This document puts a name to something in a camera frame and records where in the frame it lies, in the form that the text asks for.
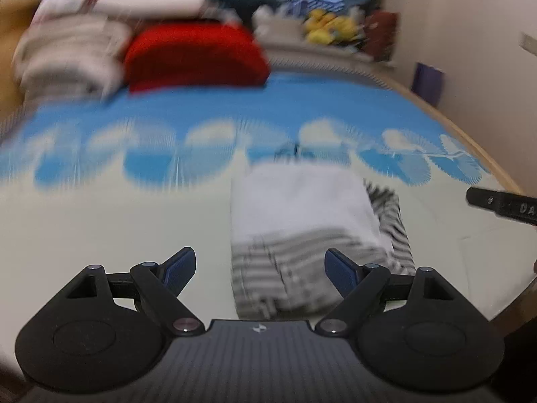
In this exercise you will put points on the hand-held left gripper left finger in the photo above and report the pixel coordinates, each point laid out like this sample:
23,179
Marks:
180,266

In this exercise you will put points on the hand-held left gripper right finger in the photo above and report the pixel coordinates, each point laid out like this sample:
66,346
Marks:
342,270

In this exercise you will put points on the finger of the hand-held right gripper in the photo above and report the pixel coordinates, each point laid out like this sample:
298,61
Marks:
495,201

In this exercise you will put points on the striped hooded top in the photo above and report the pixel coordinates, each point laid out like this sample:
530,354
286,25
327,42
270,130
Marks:
302,218

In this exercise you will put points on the blue and white bed sheet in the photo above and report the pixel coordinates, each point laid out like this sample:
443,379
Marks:
105,226

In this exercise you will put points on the purple box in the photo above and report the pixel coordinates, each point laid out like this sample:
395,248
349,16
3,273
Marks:
428,84

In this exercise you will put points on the red patterned cushion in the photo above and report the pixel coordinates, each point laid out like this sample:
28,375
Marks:
381,35

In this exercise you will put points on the red folded blanket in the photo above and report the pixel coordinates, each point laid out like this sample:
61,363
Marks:
197,56

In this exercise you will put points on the bay window ledge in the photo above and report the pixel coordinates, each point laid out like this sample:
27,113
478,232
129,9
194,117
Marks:
319,56

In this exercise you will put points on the yellow round plush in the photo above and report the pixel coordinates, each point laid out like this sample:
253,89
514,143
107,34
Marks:
346,27

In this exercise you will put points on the cream folded blanket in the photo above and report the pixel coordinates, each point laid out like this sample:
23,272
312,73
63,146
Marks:
71,58

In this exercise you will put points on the yellow duck plush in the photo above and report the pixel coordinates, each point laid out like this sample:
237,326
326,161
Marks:
321,25

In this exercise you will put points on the white plush toy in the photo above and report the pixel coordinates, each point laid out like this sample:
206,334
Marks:
277,27

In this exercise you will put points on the white folded quilt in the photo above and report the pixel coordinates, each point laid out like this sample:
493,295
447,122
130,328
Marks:
155,2

